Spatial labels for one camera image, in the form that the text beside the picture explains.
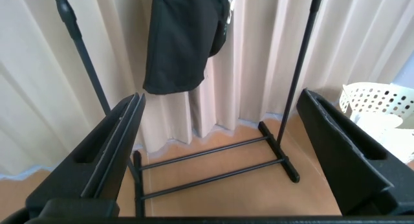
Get black clothes rack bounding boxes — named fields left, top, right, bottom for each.
left=51, top=0, right=327, bottom=218

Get black shorts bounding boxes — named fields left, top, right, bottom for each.
left=142, top=0, right=237, bottom=96

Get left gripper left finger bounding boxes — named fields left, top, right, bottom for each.
left=25, top=92, right=147, bottom=219

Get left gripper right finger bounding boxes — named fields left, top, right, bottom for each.
left=296, top=87, right=414, bottom=216

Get white garment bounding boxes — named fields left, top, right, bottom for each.
left=350, top=111, right=414, bottom=166

